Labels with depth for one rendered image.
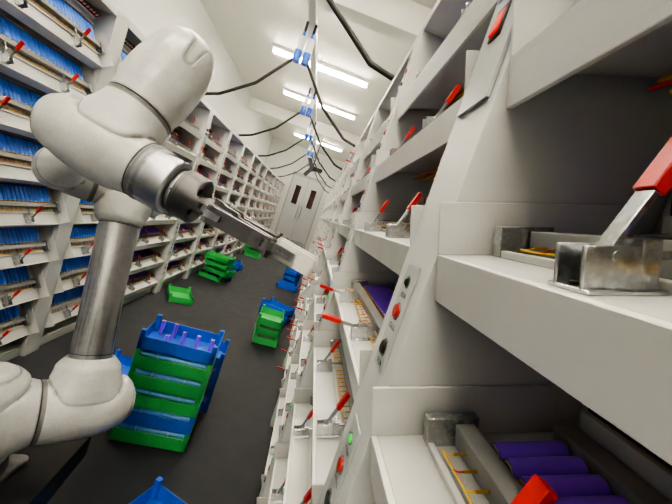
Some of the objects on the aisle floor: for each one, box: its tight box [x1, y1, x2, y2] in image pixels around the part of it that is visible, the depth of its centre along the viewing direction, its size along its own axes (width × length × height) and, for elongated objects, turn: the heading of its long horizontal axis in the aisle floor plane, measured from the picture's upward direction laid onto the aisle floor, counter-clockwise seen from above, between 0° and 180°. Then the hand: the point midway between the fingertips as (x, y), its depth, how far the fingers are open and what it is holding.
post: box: [318, 0, 672, 504], centre depth 40 cm, size 20×9×176 cm, turn 18°
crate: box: [109, 412, 199, 453], centre depth 151 cm, size 30×20×8 cm
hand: (295, 256), depth 54 cm, fingers open, 3 cm apart
